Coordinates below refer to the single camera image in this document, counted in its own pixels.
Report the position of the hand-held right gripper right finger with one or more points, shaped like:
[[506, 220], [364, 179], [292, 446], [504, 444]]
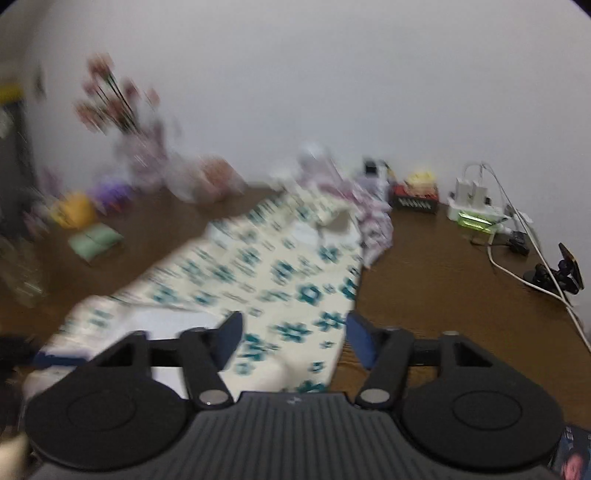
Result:
[[361, 344]]

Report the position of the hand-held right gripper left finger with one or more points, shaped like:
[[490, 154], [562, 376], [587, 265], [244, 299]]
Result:
[[228, 342]]

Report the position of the black phone holder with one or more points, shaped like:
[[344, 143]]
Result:
[[549, 276]]

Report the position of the white bottle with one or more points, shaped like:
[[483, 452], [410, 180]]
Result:
[[374, 180]]

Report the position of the artificial flower bouquet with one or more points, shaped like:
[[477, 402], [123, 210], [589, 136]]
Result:
[[124, 115]]

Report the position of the small black adapter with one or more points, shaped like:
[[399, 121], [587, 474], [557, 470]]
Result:
[[517, 243]]

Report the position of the cream teal-flowered garment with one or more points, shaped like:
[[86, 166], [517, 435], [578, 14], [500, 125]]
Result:
[[277, 267]]

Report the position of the black printed box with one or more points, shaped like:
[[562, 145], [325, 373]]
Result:
[[414, 201]]

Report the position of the white charger plug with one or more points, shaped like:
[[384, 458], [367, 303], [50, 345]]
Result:
[[462, 190], [480, 193]]

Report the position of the purple object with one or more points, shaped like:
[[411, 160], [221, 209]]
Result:
[[112, 196]]

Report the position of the white power strip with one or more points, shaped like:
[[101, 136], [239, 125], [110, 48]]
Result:
[[489, 211]]

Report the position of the green translucent box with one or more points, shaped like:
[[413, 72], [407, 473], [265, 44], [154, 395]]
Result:
[[474, 221]]

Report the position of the clear plastic bag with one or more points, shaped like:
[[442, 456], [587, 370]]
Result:
[[207, 180]]

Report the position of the black smartphone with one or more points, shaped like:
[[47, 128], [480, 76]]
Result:
[[571, 265]]

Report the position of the printed paper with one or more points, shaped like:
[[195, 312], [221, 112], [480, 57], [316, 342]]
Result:
[[575, 454]]

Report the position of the pink patterned garment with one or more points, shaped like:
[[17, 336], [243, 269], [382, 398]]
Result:
[[375, 221]]

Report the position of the yellow toy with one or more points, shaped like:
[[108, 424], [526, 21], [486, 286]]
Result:
[[421, 179]]

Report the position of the yellow round container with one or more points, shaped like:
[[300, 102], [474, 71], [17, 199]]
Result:
[[73, 210]]

